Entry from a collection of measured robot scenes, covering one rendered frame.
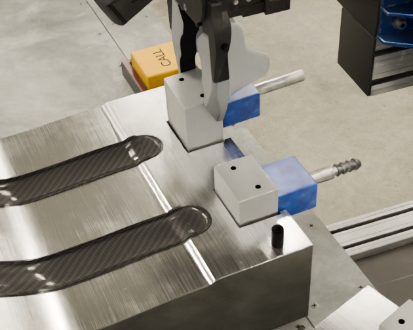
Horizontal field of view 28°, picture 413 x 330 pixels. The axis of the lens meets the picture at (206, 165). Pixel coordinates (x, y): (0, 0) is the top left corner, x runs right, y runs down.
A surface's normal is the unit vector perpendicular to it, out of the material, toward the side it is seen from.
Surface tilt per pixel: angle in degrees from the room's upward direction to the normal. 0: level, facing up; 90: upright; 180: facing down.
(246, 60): 80
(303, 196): 90
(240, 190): 0
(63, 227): 2
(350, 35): 90
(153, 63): 0
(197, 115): 93
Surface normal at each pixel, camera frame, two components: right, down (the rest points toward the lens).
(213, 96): -0.41, 0.77
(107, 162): -0.05, -0.70
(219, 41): 0.40, 0.46
